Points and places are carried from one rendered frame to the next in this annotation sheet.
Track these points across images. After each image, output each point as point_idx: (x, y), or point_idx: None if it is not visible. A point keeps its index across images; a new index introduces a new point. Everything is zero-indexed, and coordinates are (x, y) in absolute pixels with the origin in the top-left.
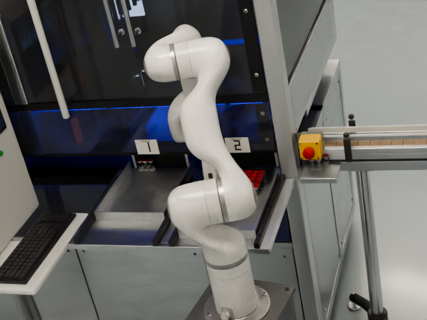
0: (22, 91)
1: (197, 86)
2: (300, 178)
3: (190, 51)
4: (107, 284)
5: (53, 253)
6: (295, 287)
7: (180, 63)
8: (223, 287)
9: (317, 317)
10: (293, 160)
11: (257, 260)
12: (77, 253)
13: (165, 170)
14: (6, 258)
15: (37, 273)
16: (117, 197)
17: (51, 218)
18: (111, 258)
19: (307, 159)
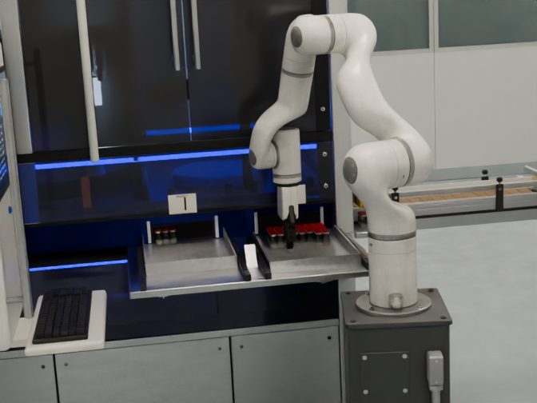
0: (29, 135)
1: (355, 53)
2: (356, 233)
3: (344, 19)
4: None
5: (95, 317)
6: (337, 380)
7: (337, 30)
8: (397, 264)
9: None
10: (352, 209)
11: (296, 347)
12: (56, 369)
13: (190, 241)
14: (29, 329)
15: (93, 331)
16: (153, 261)
17: (65, 292)
18: (104, 370)
19: None
